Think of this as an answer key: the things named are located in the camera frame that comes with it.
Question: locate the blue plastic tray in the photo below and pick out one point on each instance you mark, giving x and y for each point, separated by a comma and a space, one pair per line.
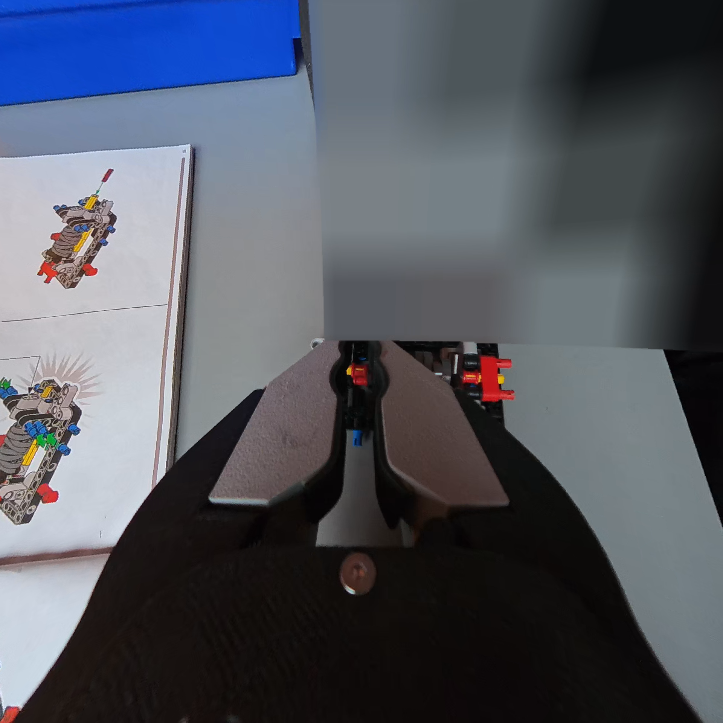
141, 45

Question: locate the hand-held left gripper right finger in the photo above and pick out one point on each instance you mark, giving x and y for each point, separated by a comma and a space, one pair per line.
435, 440

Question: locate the lego instruction booklet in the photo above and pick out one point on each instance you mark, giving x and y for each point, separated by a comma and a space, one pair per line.
84, 339

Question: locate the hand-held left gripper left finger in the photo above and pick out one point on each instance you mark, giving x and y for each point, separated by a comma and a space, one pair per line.
282, 435

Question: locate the black lego frame assembly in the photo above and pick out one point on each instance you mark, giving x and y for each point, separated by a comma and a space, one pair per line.
486, 378

